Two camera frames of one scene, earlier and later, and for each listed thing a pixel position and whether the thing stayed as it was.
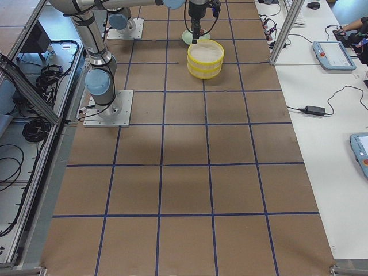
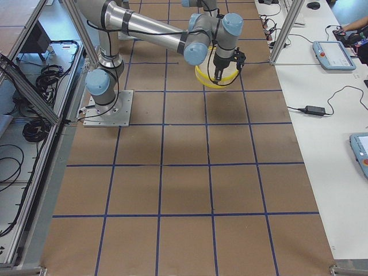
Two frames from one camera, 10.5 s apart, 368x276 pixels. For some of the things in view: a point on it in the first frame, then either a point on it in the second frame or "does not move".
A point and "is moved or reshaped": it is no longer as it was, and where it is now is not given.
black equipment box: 38,41 does not move
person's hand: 349,27 does not move
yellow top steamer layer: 206,53 is moved or reshaped
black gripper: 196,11 → 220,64
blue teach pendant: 333,56 does not move
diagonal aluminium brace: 13,76 does not move
